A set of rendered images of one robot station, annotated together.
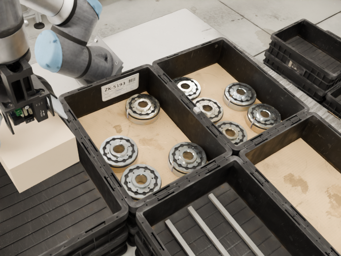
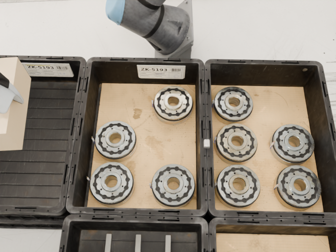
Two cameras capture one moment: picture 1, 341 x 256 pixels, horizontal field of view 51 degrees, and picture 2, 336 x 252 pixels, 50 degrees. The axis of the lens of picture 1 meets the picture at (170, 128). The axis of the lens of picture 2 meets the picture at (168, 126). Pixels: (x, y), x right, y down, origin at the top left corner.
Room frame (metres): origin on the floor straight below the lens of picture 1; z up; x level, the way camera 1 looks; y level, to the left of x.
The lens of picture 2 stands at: (0.38, -0.21, 1.68)
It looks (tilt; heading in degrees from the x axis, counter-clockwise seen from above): 64 degrees down; 43
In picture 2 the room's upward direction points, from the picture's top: straight up
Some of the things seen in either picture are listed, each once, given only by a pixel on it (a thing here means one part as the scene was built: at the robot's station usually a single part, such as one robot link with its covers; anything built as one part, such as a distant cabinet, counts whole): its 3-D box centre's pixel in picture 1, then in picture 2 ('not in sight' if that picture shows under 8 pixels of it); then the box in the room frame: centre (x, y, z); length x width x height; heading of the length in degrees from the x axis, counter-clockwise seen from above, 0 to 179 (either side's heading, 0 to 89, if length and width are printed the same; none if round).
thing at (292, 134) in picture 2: (240, 92); (294, 141); (0.85, -0.21, 0.86); 0.05 x 0.05 x 0.01
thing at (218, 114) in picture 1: (206, 109); (236, 141); (0.76, -0.10, 0.86); 0.10 x 0.10 x 0.01
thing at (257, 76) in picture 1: (224, 100); (264, 141); (0.80, -0.15, 0.87); 0.40 x 0.30 x 0.11; 41
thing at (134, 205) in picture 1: (142, 126); (141, 130); (0.60, 0.07, 0.92); 0.40 x 0.30 x 0.02; 41
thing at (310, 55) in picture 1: (301, 77); not in sight; (1.60, -0.69, 0.37); 0.40 x 0.30 x 0.45; 46
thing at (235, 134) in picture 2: (207, 108); (237, 141); (0.76, -0.10, 0.86); 0.05 x 0.05 x 0.01
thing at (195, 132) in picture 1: (141, 138); (143, 138); (0.60, 0.07, 0.87); 0.40 x 0.30 x 0.11; 41
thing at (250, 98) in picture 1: (240, 93); (293, 142); (0.85, -0.21, 0.86); 0.10 x 0.10 x 0.01
